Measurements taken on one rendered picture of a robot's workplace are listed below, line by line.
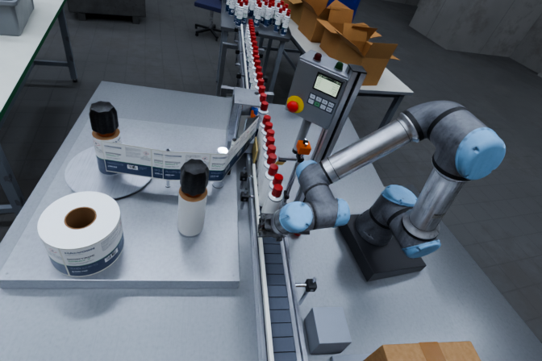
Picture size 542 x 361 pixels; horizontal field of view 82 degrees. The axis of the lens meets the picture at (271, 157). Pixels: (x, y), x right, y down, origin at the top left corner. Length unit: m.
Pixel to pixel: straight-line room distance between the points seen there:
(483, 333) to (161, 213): 1.21
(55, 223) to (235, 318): 0.58
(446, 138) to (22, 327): 1.20
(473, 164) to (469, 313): 0.73
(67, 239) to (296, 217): 0.61
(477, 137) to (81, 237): 1.02
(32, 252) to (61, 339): 0.27
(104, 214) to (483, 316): 1.35
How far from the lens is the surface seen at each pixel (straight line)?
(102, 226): 1.01
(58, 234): 1.02
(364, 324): 1.20
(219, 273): 1.07
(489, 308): 1.54
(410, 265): 1.36
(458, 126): 0.88
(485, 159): 0.88
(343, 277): 1.25
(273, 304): 1.06
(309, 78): 0.98
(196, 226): 1.09
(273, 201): 1.07
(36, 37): 2.64
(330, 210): 0.84
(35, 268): 1.16
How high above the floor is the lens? 1.82
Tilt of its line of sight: 39 degrees down
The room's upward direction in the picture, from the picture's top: 16 degrees clockwise
